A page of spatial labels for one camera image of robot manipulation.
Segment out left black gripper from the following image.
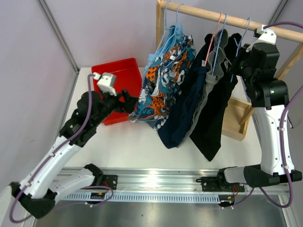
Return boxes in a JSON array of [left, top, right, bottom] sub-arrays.
[[91, 88, 138, 127]]

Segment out light blue wire hanger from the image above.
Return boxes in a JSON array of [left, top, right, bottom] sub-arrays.
[[229, 17, 251, 69]]

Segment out black shorts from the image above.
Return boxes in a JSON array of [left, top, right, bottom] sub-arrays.
[[189, 33, 243, 162]]

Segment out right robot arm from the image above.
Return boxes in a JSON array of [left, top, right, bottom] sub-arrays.
[[192, 43, 303, 191]]

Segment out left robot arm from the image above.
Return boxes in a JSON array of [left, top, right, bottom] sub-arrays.
[[10, 89, 138, 219]]

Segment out grey shorts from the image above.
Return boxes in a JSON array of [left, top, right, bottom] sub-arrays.
[[170, 29, 229, 148]]

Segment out blue hanger of grey shorts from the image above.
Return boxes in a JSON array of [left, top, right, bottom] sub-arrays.
[[207, 14, 228, 76]]

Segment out colourful patterned shorts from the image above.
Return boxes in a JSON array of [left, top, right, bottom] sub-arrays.
[[128, 35, 196, 131]]

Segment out pink hanger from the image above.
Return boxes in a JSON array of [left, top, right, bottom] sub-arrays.
[[204, 12, 223, 67]]

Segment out navy blue shorts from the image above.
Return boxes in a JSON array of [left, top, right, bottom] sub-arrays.
[[158, 34, 214, 149]]

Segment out light blue shorts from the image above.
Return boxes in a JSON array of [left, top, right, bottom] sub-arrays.
[[144, 25, 184, 74]]

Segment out blue hanger of patterned shorts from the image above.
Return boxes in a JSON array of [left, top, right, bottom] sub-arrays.
[[165, 4, 185, 69]]

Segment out red plastic bin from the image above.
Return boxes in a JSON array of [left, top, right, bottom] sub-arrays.
[[91, 58, 142, 126]]

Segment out wooden clothes rack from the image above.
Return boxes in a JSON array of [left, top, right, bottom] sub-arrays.
[[155, 0, 303, 142]]

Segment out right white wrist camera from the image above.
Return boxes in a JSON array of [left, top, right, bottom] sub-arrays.
[[246, 25, 277, 52]]

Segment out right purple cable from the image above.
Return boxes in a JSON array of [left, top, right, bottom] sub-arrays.
[[220, 21, 303, 209]]

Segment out right aluminium corner post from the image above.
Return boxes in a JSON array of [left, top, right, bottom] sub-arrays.
[[241, 0, 292, 76]]

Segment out aluminium corner post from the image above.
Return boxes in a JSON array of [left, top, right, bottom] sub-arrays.
[[36, 0, 80, 73], [241, 0, 292, 76]]

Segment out aluminium mounting rail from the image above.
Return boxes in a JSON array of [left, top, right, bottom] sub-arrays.
[[47, 167, 268, 192]]

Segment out perforated cable duct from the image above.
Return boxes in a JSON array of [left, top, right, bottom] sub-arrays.
[[63, 192, 221, 204]]

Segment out left aluminium corner post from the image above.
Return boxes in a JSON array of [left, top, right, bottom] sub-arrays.
[[36, 0, 80, 73]]

